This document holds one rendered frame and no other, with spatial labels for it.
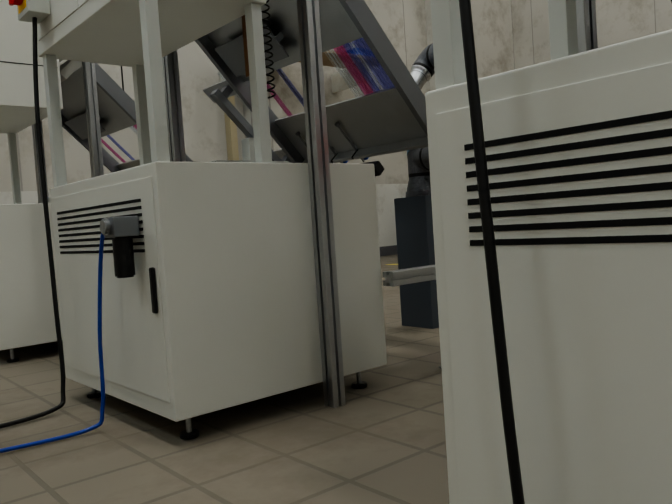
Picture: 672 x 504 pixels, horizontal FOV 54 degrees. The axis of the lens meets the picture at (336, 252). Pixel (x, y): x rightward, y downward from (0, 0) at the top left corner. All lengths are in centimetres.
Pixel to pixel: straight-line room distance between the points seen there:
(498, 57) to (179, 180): 922
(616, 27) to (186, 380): 1035
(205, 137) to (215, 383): 546
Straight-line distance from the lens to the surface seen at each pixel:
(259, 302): 156
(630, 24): 1124
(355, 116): 219
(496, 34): 1054
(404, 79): 195
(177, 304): 145
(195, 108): 685
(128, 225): 150
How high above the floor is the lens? 47
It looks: 3 degrees down
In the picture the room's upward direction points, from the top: 4 degrees counter-clockwise
